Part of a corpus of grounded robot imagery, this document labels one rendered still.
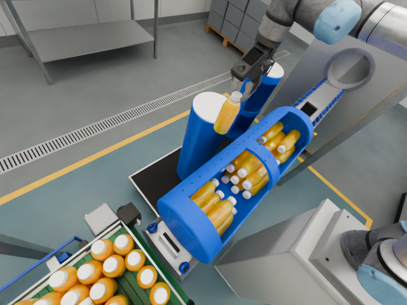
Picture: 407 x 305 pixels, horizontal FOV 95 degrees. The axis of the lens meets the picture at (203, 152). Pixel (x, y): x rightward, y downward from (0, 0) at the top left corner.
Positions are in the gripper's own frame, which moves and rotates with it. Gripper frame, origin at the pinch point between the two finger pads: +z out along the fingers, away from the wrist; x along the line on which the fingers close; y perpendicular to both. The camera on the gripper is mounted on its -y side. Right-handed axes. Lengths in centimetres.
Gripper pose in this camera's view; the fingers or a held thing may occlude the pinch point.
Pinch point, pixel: (236, 95)
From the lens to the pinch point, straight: 70.3
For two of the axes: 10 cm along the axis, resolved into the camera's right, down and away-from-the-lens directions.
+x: -6.7, -7.0, 2.6
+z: -2.5, 5.4, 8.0
